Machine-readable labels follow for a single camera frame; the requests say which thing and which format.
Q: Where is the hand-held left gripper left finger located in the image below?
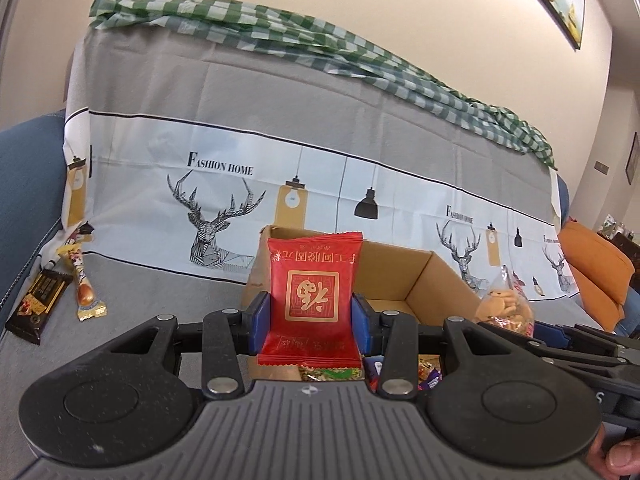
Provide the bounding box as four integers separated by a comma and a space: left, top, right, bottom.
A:
97, 292, 274, 401

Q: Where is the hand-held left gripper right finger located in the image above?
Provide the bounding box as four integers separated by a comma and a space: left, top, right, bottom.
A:
351, 296, 531, 401

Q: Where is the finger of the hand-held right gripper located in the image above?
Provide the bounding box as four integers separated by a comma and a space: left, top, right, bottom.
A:
520, 347, 640, 376
534, 324, 640, 356

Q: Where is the clear biscuit bag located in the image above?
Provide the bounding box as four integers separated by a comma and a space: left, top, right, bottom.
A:
472, 264, 536, 336

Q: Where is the puffed grain snack bag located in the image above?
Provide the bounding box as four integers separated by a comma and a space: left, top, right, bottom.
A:
299, 365, 367, 384

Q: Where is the red square snack packet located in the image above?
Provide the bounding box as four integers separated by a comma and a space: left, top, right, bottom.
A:
256, 231, 365, 367

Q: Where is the cardboard box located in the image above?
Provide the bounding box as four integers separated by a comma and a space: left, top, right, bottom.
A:
240, 225, 484, 387

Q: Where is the person's right hand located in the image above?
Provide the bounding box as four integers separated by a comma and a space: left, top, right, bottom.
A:
585, 422, 640, 480

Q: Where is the orange cushion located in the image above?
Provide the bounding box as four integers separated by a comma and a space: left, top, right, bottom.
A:
557, 220, 636, 334

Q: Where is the gold wrapped candy packet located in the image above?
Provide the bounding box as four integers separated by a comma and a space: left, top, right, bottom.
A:
56, 232, 109, 321

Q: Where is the small colourful snack packet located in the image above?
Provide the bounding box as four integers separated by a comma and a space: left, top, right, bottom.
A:
70, 220, 96, 246

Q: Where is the deer printed sofa cover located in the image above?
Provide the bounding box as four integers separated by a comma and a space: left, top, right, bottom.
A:
0, 35, 607, 401

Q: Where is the black chocolate packet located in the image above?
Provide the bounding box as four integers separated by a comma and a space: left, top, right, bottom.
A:
6, 269, 71, 346

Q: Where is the green checkered cloth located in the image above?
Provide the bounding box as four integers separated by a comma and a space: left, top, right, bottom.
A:
89, 0, 559, 171

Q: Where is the dark wall frame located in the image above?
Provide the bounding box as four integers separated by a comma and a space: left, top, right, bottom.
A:
625, 132, 640, 186

